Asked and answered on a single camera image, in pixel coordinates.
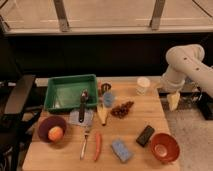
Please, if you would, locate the black chair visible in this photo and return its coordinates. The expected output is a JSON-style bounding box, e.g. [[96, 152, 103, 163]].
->
[[0, 75, 36, 171]]

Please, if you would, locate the white cup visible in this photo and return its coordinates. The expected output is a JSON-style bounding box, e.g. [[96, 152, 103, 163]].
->
[[136, 77, 151, 94]]

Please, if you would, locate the orange carrot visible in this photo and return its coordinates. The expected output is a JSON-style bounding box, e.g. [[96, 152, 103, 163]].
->
[[94, 132, 102, 161]]

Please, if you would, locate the orange fruit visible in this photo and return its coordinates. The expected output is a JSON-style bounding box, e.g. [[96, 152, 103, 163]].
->
[[48, 126, 63, 142]]

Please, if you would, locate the purple bowl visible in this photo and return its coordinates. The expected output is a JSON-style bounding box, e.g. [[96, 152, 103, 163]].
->
[[37, 116, 67, 143]]

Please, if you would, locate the blue sponge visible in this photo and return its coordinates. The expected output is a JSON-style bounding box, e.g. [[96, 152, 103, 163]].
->
[[111, 139, 133, 163]]

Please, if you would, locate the red bowl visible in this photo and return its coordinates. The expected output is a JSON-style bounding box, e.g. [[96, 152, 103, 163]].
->
[[150, 133, 180, 163]]

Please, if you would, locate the green plastic bin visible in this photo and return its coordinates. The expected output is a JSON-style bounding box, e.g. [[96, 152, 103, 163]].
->
[[44, 74, 98, 113]]

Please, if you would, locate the banana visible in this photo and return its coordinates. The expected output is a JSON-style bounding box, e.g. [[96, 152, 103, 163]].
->
[[97, 104, 108, 126]]

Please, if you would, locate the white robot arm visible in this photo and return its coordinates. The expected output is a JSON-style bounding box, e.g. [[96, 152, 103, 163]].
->
[[161, 44, 213, 111]]

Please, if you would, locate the blue cup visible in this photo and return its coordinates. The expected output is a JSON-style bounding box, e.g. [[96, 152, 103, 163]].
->
[[103, 92, 115, 107]]

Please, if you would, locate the black rectangular block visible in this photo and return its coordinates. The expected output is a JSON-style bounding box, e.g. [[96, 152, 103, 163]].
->
[[136, 125, 155, 147]]

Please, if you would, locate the silver fork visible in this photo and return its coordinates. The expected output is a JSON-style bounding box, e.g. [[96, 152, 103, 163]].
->
[[80, 126, 91, 160]]

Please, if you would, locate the bunch of grapes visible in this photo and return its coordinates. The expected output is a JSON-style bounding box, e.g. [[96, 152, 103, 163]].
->
[[110, 101, 134, 118]]

